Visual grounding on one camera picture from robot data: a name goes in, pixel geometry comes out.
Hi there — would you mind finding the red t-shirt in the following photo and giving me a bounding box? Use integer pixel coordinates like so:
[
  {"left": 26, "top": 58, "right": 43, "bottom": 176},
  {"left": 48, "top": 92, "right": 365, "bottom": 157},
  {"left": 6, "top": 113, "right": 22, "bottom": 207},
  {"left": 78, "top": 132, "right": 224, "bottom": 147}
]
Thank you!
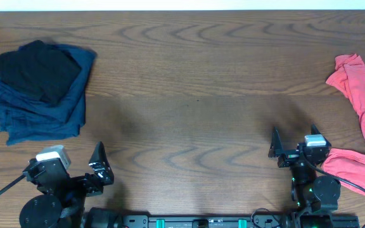
[{"left": 322, "top": 54, "right": 365, "bottom": 189}]

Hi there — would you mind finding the black t-shirt with white logo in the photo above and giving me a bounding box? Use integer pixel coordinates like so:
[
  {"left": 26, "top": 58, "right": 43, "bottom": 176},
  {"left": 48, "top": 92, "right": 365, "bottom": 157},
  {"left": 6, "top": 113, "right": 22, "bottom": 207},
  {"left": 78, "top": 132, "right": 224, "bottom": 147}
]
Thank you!
[{"left": 0, "top": 40, "right": 81, "bottom": 105}]

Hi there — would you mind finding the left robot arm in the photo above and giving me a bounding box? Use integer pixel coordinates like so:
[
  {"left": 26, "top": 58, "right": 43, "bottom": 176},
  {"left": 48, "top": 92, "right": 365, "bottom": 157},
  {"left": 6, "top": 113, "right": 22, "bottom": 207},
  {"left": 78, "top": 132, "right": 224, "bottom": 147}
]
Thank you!
[{"left": 19, "top": 142, "right": 123, "bottom": 227}]

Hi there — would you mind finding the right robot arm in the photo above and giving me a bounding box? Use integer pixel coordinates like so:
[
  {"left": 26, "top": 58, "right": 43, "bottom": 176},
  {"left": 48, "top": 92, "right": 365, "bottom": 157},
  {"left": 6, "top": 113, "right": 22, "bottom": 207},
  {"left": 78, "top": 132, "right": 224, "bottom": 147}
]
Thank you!
[{"left": 268, "top": 125, "right": 340, "bottom": 227}]

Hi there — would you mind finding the folded navy blue garment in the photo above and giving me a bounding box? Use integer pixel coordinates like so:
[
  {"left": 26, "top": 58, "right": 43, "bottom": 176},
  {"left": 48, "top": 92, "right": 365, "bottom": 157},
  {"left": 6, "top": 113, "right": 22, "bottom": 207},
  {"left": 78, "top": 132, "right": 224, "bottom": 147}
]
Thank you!
[{"left": 0, "top": 44, "right": 96, "bottom": 146}]

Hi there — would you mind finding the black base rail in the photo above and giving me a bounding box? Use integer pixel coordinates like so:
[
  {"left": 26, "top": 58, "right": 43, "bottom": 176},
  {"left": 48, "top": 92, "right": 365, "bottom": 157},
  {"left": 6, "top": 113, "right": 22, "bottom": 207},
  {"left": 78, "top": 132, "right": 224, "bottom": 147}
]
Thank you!
[{"left": 81, "top": 214, "right": 360, "bottom": 228}]

